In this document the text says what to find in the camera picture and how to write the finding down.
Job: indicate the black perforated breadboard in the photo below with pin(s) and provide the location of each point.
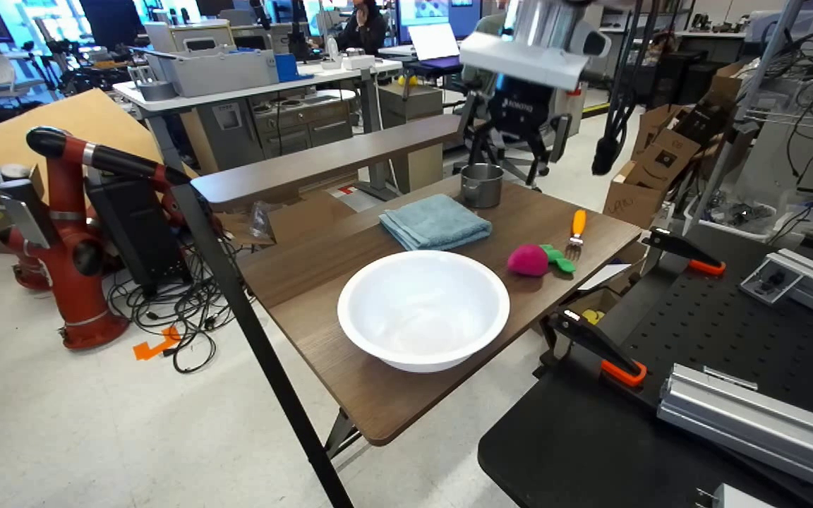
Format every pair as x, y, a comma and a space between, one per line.
706, 320

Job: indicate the open laptop screen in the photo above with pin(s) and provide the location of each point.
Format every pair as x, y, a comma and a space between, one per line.
435, 44

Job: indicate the wooden shelf board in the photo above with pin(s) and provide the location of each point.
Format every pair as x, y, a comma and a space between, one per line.
322, 158

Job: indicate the grey metal desk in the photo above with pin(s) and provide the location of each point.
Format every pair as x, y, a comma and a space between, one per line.
238, 100

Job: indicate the white round bowl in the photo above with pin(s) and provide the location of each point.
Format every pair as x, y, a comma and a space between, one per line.
424, 312

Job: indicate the pink and green tulip plush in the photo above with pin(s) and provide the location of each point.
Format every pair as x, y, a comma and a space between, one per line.
526, 261

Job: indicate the white paper sheet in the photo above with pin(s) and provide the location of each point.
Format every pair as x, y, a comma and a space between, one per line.
605, 278

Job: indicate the orange floor tape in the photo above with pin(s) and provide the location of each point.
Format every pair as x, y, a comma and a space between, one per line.
154, 345

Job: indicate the red robot with black arm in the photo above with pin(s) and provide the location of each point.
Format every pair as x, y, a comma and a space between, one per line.
73, 255

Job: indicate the black office chair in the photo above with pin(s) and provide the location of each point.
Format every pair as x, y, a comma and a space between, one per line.
516, 113

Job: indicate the tan cardboard sheet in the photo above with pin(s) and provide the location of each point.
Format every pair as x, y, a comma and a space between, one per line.
77, 127

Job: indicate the light blue folded towel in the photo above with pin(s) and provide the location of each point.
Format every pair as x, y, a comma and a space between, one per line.
435, 220

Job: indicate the person in dark clothes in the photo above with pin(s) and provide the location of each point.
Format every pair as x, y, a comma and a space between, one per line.
362, 29

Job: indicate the orange and black bar clamp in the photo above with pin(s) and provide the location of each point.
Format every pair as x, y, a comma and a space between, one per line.
605, 357
691, 255

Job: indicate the brown cardboard box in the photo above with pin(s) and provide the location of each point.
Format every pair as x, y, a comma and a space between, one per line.
657, 173

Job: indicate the slanted black shelf support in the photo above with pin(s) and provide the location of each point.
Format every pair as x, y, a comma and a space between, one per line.
238, 312

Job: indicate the steel cooking pot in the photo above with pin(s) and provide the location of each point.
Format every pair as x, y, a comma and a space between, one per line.
480, 187

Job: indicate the black computer tower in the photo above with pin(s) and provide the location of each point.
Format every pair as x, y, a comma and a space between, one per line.
140, 235

